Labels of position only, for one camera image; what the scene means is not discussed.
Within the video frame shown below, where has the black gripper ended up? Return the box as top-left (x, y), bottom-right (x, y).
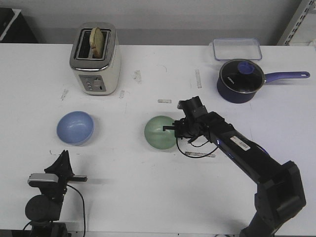
top-left (162, 117), bottom-right (209, 142)
top-left (40, 150), bottom-right (87, 198)

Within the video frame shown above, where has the green bowl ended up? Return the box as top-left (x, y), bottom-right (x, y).
top-left (144, 116), bottom-right (176, 150)

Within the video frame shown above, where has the blue bowl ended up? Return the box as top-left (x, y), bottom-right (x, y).
top-left (56, 111), bottom-right (94, 146)

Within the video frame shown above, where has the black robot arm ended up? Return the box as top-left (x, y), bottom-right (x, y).
top-left (25, 150), bottom-right (87, 237)
top-left (163, 96), bottom-right (306, 237)

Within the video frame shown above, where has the dark blue saucepan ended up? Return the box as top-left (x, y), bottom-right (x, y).
top-left (217, 71), bottom-right (310, 104)

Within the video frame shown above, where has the glass pot lid blue knob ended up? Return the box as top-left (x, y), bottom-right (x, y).
top-left (219, 59), bottom-right (265, 94)

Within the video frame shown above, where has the clear plastic food container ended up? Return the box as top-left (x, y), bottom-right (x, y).
top-left (209, 38), bottom-right (262, 61)

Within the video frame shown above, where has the cream and chrome toaster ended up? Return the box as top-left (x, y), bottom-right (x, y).
top-left (69, 22), bottom-right (121, 96)

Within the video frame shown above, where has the bread slice in toaster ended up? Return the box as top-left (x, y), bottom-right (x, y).
top-left (89, 27), bottom-right (105, 58)

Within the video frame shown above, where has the white metal shelf upright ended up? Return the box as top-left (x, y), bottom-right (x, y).
top-left (277, 0), bottom-right (316, 46)

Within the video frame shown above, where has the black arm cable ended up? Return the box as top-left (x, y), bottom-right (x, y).
top-left (66, 184), bottom-right (86, 237)
top-left (176, 137), bottom-right (219, 158)

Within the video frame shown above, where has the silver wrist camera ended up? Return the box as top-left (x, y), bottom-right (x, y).
top-left (28, 173), bottom-right (59, 188)

